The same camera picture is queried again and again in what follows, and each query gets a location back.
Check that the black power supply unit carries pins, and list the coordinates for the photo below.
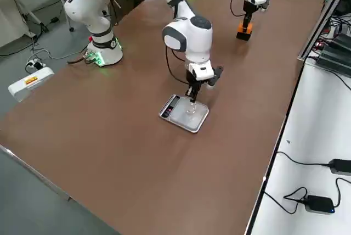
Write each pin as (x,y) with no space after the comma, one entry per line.
(334,59)
(342,41)

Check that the black power adapter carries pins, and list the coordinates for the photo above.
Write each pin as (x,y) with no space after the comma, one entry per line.
(341,167)

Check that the white power strip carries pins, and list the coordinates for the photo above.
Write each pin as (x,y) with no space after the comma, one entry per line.
(35,65)

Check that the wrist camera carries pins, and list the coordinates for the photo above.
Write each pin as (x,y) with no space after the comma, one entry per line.
(263,4)
(218,73)

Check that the orange button box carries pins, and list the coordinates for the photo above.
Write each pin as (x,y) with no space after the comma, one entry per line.
(239,28)

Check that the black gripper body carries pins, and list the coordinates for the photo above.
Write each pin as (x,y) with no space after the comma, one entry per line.
(251,7)
(192,81)

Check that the aluminium frame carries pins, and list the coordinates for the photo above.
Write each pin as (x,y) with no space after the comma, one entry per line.
(316,26)

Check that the black button box base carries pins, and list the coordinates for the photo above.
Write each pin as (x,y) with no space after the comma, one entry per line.
(243,37)

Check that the clear measuring cup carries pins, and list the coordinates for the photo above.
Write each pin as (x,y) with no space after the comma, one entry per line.
(192,110)

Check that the black adapter blue light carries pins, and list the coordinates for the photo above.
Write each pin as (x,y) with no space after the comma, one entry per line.
(319,204)

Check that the white case yellow label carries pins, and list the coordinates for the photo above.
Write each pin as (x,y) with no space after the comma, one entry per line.
(16,89)

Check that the white electronic scale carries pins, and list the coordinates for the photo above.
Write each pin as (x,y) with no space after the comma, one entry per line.
(178,118)

